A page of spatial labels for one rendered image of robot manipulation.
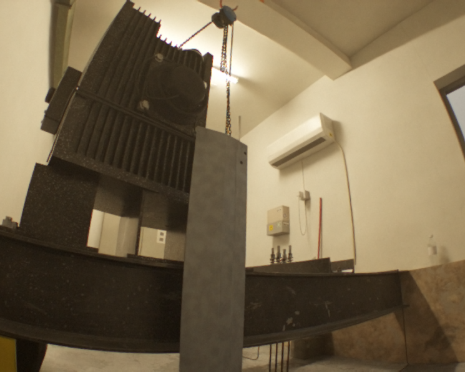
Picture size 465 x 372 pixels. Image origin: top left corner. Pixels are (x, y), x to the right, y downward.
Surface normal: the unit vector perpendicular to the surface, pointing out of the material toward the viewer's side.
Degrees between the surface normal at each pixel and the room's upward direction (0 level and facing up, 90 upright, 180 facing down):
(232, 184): 90
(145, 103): 90
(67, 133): 90
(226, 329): 90
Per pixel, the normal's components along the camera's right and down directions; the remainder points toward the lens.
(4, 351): 0.53, -0.30
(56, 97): 0.72, -0.24
